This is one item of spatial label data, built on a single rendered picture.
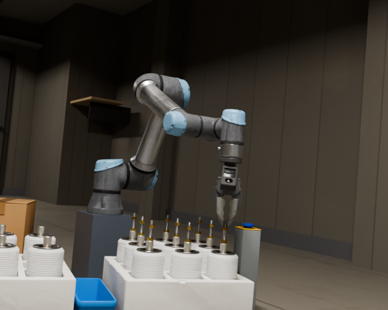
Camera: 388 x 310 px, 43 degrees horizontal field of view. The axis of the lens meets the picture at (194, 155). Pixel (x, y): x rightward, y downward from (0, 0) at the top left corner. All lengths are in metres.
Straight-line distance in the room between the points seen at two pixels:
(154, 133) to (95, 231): 0.46
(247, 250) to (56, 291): 0.70
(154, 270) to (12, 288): 0.38
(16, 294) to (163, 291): 0.39
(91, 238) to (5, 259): 0.67
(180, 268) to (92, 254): 0.62
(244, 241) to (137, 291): 0.50
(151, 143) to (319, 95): 2.19
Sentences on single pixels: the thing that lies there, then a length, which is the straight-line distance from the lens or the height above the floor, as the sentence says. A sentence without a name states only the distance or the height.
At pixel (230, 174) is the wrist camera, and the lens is 1.50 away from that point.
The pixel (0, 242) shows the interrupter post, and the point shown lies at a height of 0.26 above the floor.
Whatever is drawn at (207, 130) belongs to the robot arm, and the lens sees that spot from 1.60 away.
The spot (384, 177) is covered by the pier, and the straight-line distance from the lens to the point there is 3.31.
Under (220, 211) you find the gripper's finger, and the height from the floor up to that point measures 0.38.
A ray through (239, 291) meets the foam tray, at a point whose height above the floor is 0.15.
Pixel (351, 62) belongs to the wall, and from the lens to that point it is 3.87.
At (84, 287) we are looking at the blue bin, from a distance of 1.71.
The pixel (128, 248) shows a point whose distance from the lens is 1.57.
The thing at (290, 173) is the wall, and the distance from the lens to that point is 4.10.
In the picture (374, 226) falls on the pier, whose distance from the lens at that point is 3.34.
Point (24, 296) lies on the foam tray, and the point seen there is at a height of 0.14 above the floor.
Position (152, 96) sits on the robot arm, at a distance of 1.75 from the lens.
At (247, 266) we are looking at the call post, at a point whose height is 0.18.
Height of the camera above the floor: 0.47
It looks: 3 degrees up
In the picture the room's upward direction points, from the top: 5 degrees clockwise
